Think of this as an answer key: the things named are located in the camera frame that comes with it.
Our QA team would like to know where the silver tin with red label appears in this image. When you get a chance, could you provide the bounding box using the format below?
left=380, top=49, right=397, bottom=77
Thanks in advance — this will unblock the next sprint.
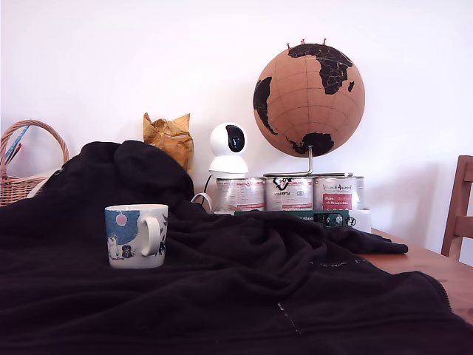
left=215, top=176, right=266, bottom=213

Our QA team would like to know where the silver tin with black logo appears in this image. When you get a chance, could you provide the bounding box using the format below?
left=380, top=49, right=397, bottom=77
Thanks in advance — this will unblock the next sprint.
left=264, top=175, right=316, bottom=212

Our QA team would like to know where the yellow crumpled paper bag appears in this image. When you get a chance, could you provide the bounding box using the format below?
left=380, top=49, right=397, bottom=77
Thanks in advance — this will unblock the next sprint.
left=143, top=112, right=195, bottom=172

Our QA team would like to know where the dark green flat box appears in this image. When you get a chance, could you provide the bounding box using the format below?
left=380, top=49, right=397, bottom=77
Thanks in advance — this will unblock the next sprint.
left=234, top=209, right=351, bottom=228

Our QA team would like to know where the cork globe on metal stand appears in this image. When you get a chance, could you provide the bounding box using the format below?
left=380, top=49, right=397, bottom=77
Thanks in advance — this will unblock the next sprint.
left=253, top=43, right=367, bottom=178

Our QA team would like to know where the silver tin with red band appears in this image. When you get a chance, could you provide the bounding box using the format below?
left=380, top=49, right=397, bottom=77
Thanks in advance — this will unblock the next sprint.
left=313, top=175, right=364, bottom=212

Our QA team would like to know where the black fleece cloth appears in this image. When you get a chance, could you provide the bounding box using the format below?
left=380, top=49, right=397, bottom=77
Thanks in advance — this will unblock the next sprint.
left=0, top=139, right=473, bottom=355

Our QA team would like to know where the white blue printed mug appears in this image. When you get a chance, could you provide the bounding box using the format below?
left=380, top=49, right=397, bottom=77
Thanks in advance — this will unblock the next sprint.
left=104, top=203, right=169, bottom=270

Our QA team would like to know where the woven wicker basket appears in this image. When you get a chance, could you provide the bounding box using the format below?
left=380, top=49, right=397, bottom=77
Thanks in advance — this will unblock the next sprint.
left=0, top=119, right=70, bottom=208

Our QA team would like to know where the blue pen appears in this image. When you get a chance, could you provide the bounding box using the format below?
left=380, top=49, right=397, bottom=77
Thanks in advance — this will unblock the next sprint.
left=2, top=125, right=30, bottom=164

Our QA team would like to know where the wooden chair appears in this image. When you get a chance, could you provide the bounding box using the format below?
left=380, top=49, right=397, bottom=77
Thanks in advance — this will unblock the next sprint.
left=440, top=155, right=473, bottom=263

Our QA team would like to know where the white round security camera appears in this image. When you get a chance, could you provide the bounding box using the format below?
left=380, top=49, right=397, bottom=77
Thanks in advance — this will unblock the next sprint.
left=208, top=122, right=250, bottom=180

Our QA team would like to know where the white cable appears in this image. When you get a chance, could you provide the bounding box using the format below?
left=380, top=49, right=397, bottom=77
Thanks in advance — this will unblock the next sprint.
left=190, top=173, right=214, bottom=214

